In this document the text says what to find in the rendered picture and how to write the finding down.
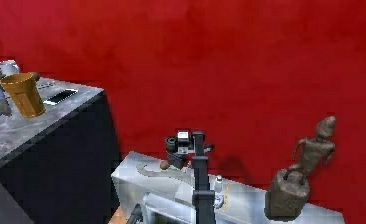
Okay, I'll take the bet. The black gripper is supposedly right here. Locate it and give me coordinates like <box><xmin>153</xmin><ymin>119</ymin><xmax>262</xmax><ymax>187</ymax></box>
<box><xmin>164</xmin><ymin>135</ymin><xmax>189</xmax><ymax>171</ymax></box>

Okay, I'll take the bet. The grey curved knife blade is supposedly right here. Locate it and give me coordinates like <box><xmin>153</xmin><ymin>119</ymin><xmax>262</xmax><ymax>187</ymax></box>
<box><xmin>135</xmin><ymin>162</ymin><xmax>194</xmax><ymax>185</ymax></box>

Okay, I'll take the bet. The silver white worktop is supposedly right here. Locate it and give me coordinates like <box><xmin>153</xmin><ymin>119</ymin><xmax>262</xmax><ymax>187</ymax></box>
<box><xmin>111</xmin><ymin>151</ymin><xmax>346</xmax><ymax>224</ymax></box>

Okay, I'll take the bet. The small white shaker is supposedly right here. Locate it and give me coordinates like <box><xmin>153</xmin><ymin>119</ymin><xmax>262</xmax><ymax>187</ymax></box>
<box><xmin>214</xmin><ymin>175</ymin><xmax>224</xmax><ymax>194</ymax></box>

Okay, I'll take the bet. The thin yellow stick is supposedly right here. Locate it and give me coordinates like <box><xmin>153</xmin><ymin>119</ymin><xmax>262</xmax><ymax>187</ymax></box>
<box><xmin>222</xmin><ymin>182</ymin><xmax>231</xmax><ymax>212</ymax></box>

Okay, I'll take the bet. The small black angled object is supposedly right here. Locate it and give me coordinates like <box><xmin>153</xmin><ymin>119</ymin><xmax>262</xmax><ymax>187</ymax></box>
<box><xmin>125</xmin><ymin>203</ymin><xmax>144</xmax><ymax>224</ymax></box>

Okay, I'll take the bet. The brown figure statue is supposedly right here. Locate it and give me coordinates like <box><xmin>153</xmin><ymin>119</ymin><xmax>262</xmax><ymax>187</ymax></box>
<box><xmin>264</xmin><ymin>115</ymin><xmax>337</xmax><ymax>222</ymax></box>

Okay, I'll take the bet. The black cabinet grey marble top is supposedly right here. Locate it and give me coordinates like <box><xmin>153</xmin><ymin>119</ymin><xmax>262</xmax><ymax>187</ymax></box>
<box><xmin>0</xmin><ymin>76</ymin><xmax>121</xmax><ymax>224</ymax></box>

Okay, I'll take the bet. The orange brown cup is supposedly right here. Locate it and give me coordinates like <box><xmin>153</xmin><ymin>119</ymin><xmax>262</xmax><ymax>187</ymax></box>
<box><xmin>0</xmin><ymin>72</ymin><xmax>47</xmax><ymax>119</ymax></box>

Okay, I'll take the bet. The blue grey bottle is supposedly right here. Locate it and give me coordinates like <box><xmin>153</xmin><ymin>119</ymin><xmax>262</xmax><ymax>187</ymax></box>
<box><xmin>0</xmin><ymin>61</ymin><xmax>13</xmax><ymax>118</ymax></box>

